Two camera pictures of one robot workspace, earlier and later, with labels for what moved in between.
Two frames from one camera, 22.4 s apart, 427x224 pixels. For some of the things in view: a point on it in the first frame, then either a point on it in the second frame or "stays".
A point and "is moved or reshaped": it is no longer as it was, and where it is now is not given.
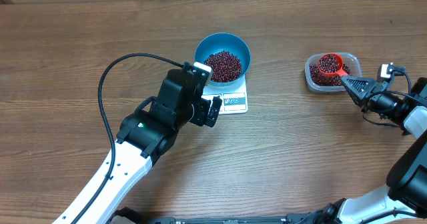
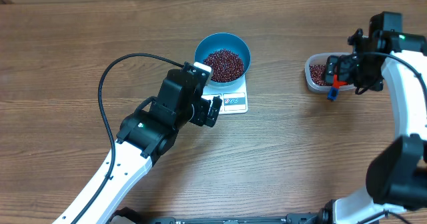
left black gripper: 214,111 stays
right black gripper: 369,88 -> 345,67
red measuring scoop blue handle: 331,65 is moved or reshaped
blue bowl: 227,55 stays
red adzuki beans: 321,79 stays
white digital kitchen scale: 234,97 stays
